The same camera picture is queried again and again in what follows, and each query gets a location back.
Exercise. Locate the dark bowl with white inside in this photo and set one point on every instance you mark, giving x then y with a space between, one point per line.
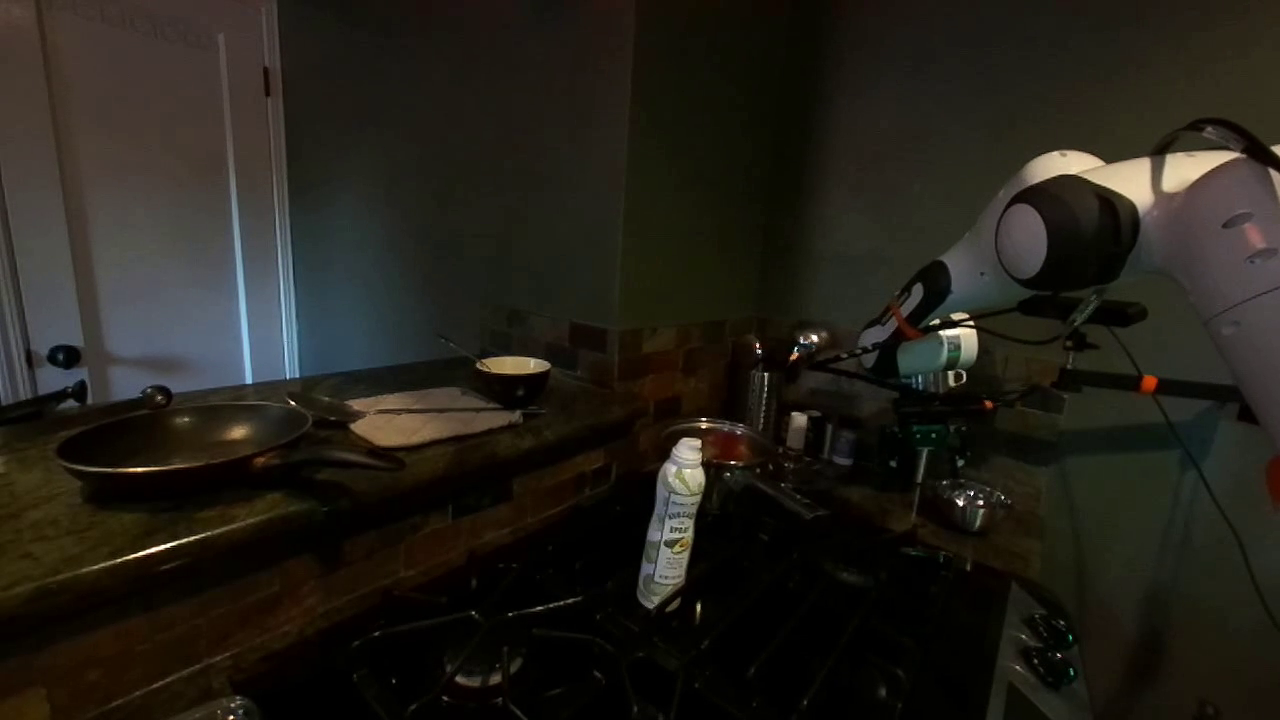
513 382

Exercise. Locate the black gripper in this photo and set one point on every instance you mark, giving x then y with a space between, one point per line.
940 414

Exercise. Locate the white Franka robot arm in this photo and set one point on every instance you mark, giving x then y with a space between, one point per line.
1203 224

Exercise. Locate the black gas stove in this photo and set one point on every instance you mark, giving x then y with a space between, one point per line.
533 654

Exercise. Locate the small metal shaker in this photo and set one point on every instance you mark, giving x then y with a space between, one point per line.
842 446
799 428

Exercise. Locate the white door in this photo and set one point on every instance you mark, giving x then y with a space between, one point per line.
147 202

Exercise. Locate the dark frying pan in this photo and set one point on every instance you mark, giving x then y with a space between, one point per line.
187 436

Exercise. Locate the dark rod with round knob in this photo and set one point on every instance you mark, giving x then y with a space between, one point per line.
159 393

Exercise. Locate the white spray bottle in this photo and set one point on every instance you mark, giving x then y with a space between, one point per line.
669 524

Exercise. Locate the metal ladle in holder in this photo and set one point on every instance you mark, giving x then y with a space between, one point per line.
806 342

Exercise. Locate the small shiny metal bowl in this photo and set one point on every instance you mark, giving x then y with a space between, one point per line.
969 504

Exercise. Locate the black camera mount rod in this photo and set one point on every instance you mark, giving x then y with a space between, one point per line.
1184 386

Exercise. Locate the dark round door knob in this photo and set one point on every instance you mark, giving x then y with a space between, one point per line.
65 359

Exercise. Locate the small red pot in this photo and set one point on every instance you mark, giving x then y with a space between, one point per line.
721 441

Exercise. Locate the large metal spoon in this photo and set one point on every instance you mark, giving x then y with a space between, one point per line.
321 405

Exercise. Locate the stove knob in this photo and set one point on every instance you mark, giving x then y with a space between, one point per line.
1052 671
1052 635

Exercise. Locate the black camera on stand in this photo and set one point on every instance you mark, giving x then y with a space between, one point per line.
1119 312

